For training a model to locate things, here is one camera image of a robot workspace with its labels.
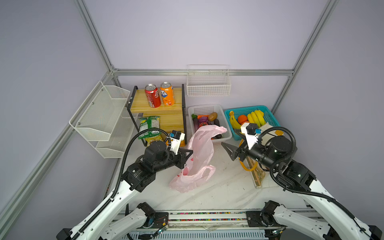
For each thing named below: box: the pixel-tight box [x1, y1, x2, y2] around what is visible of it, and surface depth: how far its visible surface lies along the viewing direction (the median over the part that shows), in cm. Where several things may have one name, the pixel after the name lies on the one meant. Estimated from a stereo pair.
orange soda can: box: [160, 81, 175, 106], surface depth 73 cm
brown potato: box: [208, 112, 218, 122], surface depth 117 cm
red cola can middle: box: [144, 83, 161, 108], surface depth 72 cm
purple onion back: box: [198, 116, 209, 123], surface depth 113 cm
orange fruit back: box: [238, 115, 250, 125], surface depth 115 cm
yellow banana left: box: [229, 110, 242, 129], surface depth 116 cm
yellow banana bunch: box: [247, 110, 266, 128], surface depth 109 cm
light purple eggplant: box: [191, 113, 200, 133], surface depth 116 cm
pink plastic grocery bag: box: [169, 125, 228, 193], surface depth 67 cm
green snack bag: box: [138, 116, 161, 140], surface depth 90 cm
